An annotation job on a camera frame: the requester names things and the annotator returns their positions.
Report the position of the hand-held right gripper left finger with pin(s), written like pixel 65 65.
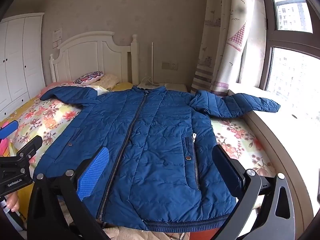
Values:
pixel 95 172

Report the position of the yellow pillow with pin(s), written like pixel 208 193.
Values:
pixel 121 87

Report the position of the beige pillow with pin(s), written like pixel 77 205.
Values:
pixel 110 80

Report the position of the blue puffer jacket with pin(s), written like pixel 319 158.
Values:
pixel 155 142

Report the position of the person's left hand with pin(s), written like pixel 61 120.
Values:
pixel 13 202

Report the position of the wall socket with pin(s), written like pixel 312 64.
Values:
pixel 169 65

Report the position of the wall notice paper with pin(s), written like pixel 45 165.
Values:
pixel 57 36

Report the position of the white bed headboard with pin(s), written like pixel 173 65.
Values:
pixel 82 52

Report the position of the white wardrobe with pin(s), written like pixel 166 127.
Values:
pixel 17 62

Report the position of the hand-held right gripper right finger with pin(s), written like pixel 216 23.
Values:
pixel 230 170

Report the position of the white nightstand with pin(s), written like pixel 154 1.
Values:
pixel 175 87

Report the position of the purple patterned pillow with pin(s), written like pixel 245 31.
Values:
pixel 88 78

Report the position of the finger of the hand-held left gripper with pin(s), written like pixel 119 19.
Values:
pixel 7 129
pixel 31 146

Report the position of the floral quilt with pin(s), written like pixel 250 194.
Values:
pixel 50 120

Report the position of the white floor lamp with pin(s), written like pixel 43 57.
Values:
pixel 152 62

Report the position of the brown framed window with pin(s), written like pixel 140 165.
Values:
pixel 268 42

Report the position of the printed curtain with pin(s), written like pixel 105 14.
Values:
pixel 225 42

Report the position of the window sill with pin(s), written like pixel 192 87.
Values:
pixel 287 130

